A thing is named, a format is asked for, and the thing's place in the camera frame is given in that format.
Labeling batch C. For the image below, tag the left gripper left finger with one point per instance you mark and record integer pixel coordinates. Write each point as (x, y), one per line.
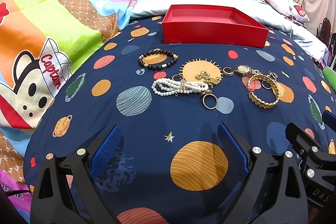
(52, 199)

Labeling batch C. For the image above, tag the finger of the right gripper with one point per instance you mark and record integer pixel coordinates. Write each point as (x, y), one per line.
(329, 119)
(304, 145)

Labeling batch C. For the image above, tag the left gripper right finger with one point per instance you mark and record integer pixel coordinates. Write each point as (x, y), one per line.
(271, 190)

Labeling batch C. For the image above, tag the gold chain bangle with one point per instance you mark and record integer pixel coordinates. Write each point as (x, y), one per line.
(269, 95)

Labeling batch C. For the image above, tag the gold wristwatch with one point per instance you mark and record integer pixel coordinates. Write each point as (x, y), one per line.
(245, 70)

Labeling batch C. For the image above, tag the small gold hoop earring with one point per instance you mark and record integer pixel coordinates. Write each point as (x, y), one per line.
(177, 77)

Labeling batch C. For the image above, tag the green plush toy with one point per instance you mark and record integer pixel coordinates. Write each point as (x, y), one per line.
(330, 75)

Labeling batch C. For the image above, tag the dark wooden chair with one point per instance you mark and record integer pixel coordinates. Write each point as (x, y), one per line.
(324, 34)

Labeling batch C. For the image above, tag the navy planet print bedsheet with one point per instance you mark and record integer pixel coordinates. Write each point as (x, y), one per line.
(169, 166)

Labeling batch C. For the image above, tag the pink cartoon plush pillow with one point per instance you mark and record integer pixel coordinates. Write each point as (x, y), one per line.
(290, 9)

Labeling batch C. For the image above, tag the red cardboard box tray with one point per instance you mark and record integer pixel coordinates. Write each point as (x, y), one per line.
(209, 24)

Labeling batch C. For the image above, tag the colourful monkey cartoon blanket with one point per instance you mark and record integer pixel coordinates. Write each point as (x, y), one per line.
(43, 43)

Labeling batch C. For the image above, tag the light blue pillow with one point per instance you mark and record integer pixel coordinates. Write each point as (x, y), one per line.
(261, 12)

